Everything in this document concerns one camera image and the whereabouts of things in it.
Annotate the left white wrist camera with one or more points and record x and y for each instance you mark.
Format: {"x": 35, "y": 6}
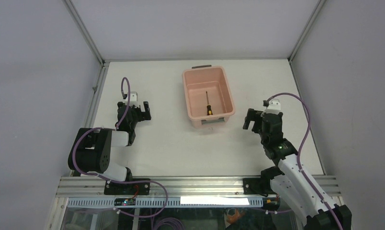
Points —
{"x": 133, "y": 99}

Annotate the aluminium frame rail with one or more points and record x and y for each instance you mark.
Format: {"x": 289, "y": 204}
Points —
{"x": 176, "y": 186}

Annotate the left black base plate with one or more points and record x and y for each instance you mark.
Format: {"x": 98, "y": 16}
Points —
{"x": 139, "y": 187}

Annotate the pink plastic bin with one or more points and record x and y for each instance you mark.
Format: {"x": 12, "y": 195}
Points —
{"x": 196, "y": 81}

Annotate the orange object under table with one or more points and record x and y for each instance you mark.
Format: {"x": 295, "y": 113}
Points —
{"x": 232, "y": 215}

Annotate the white slotted cable duct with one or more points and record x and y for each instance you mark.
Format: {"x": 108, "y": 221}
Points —
{"x": 172, "y": 202}

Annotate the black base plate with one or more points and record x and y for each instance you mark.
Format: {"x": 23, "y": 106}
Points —
{"x": 139, "y": 187}
{"x": 257, "y": 186}

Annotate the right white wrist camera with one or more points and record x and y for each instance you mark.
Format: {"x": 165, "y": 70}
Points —
{"x": 272, "y": 106}

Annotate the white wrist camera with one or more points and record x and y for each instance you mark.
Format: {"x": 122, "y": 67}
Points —
{"x": 133, "y": 99}
{"x": 272, "y": 106}

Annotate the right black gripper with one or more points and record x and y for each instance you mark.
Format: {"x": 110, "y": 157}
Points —
{"x": 253, "y": 115}

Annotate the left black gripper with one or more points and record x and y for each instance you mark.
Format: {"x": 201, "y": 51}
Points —
{"x": 143, "y": 116}

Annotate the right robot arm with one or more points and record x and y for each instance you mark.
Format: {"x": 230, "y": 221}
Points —
{"x": 290, "y": 180}

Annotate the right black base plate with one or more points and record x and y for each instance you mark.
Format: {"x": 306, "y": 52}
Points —
{"x": 257, "y": 186}

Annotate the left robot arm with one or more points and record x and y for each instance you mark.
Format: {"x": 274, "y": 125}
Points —
{"x": 91, "y": 151}

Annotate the black yellow screwdriver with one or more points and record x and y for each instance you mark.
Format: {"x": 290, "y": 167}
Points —
{"x": 208, "y": 107}

